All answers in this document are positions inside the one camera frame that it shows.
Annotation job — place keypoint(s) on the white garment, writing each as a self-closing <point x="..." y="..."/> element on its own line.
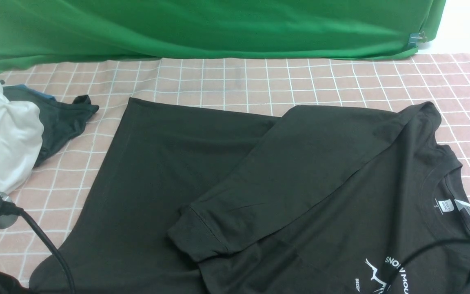
<point x="20" y="141"/>

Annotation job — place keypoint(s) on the dark gray long-sleeve top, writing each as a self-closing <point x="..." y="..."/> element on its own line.
<point x="323" y="200"/>

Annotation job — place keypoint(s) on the pink checkered tablecloth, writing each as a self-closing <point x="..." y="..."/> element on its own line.
<point x="55" y="192"/>

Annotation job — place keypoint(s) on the dark teal garment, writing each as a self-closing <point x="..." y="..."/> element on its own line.
<point x="62" y="121"/>

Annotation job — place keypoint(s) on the blue garment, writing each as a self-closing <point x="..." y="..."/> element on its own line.
<point x="26" y="88"/>

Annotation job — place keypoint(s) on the green backdrop cloth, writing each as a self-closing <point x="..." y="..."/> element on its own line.
<point x="34" y="32"/>

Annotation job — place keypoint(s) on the metal binder clip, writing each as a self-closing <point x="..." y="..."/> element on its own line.
<point x="416" y="39"/>

